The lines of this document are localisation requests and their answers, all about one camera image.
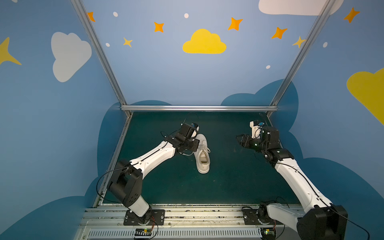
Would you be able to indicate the green circuit board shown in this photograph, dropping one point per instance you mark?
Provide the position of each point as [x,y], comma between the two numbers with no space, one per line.
[268,234]
[142,232]

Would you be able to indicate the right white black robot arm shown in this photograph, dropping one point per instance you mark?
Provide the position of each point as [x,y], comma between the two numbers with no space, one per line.
[320,219]

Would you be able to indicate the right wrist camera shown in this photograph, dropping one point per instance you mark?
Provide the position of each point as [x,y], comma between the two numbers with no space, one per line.
[256,127]

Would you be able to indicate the aluminium rail base frame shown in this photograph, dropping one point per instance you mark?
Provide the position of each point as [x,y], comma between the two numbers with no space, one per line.
[180,222]

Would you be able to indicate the left green circuit board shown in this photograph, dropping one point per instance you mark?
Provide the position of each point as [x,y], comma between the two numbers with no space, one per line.
[142,232]

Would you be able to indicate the white sneaker shoe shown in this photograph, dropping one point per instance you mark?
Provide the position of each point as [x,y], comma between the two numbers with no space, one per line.
[203,161]

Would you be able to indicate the horizontal aluminium frame bar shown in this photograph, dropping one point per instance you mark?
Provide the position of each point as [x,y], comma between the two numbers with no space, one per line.
[153,108]

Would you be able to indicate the right green circuit board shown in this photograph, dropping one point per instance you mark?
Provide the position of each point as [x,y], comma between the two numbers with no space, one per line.
[268,234]

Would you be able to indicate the right aluminium frame post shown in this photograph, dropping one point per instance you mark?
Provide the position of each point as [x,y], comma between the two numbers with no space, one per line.
[304,50]

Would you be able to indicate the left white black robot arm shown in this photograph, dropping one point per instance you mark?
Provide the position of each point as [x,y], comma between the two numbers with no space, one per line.
[126,182]

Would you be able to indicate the green table mat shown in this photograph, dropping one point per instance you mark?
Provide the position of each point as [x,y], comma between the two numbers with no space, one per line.
[237,175]

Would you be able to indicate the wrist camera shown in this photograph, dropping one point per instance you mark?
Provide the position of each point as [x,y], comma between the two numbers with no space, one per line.
[189,131]
[256,127]

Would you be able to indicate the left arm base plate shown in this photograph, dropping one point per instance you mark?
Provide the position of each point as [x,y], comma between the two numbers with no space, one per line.
[151,217]

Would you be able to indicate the left aluminium frame post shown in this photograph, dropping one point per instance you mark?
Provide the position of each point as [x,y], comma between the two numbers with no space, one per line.
[87,24]

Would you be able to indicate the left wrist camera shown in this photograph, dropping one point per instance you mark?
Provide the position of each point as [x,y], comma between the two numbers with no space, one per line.
[189,131]

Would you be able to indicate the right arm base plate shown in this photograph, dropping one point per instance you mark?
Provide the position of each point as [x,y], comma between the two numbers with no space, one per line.
[250,217]

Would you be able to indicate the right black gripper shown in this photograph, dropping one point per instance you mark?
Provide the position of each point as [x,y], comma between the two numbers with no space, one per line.
[245,141]

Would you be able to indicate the aluminium frame post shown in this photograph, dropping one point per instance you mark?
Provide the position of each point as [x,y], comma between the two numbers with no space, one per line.
[87,24]
[304,50]

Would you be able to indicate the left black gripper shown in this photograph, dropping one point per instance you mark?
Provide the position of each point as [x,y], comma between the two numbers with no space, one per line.
[191,144]

